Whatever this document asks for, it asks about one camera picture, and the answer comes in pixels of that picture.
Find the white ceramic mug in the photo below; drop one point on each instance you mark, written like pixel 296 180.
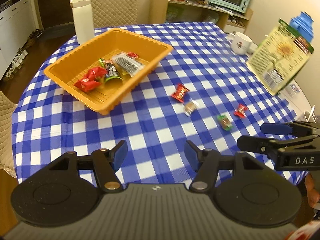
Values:
pixel 239 42

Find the red foil twisted candy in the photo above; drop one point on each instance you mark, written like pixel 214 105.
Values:
pixel 180 92

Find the wooden side shelf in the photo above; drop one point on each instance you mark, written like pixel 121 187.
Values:
pixel 172 11

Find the blue white checkered tablecloth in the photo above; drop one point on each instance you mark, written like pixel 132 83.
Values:
pixel 48 121

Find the beige quilted chair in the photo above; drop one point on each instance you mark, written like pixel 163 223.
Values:
pixel 7 108
pixel 114 13

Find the large red snack packet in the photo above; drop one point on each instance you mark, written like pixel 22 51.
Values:
pixel 96 73

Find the dark green-edged snack bar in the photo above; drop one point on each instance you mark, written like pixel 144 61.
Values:
pixel 112 72

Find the green brown candy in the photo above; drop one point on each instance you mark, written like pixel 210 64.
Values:
pixel 224 122

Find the clear wrapped brown candy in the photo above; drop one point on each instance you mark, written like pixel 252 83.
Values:
pixel 190 107

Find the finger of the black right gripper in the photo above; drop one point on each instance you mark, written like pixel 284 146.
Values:
pixel 291 128
pixel 274 147

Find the sunflower seed bag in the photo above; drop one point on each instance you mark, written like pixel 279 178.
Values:
pixel 280 57

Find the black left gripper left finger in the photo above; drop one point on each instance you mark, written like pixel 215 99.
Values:
pixel 105 165

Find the red candy packet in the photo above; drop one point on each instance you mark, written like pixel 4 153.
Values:
pixel 86 85

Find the yellow candy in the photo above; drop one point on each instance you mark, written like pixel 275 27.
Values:
pixel 122 71

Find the white thermos bottle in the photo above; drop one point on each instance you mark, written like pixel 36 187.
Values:
pixel 83 20

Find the orange plastic tray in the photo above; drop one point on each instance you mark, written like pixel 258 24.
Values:
pixel 75 65

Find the beige quilted chair left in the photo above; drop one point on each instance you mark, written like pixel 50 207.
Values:
pixel 7 108

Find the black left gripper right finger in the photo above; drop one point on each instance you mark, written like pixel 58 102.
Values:
pixel 205 163

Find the blue plastic container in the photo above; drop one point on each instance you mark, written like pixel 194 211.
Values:
pixel 303 24

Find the right hand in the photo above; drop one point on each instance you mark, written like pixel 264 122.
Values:
pixel 312 193

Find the white cabinet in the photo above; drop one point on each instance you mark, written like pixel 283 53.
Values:
pixel 17 24

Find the beige quilted chair back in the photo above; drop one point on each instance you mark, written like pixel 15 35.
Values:
pixel 114 13

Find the clear sesame snack packet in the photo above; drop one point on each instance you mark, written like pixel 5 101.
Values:
pixel 127 63

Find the dark red candy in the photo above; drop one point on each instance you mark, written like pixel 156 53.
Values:
pixel 132 55

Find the red candy with cartoon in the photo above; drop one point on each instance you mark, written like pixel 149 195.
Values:
pixel 240 111

